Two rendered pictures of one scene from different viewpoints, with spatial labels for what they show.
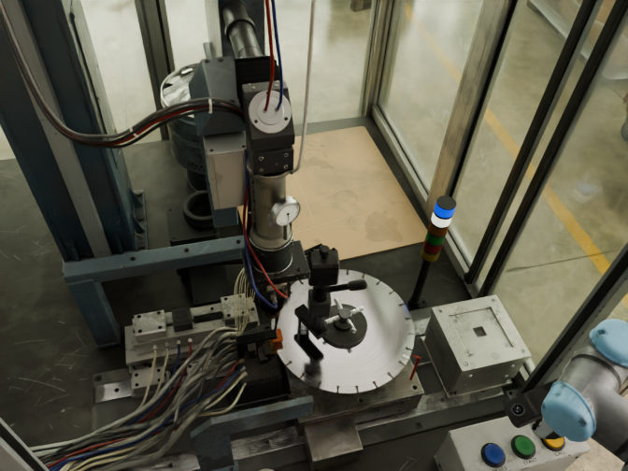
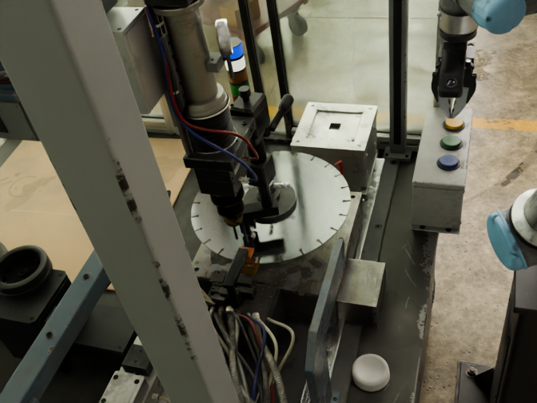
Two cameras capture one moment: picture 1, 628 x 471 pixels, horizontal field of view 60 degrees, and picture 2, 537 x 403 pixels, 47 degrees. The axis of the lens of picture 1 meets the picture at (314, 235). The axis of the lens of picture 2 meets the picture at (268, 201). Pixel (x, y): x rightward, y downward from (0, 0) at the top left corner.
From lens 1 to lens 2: 0.65 m
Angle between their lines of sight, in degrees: 34
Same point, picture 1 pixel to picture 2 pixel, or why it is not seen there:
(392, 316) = (285, 164)
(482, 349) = (352, 131)
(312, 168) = (37, 193)
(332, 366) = (308, 225)
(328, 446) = (367, 288)
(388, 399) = (352, 219)
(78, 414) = not seen: outside the picture
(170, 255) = (79, 294)
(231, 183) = (148, 65)
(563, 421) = (507, 12)
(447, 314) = (304, 138)
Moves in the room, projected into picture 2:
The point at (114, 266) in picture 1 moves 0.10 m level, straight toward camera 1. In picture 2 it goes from (42, 358) to (105, 357)
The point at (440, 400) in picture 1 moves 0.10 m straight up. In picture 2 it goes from (364, 201) to (363, 170)
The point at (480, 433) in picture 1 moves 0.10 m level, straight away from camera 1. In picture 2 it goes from (425, 162) to (405, 137)
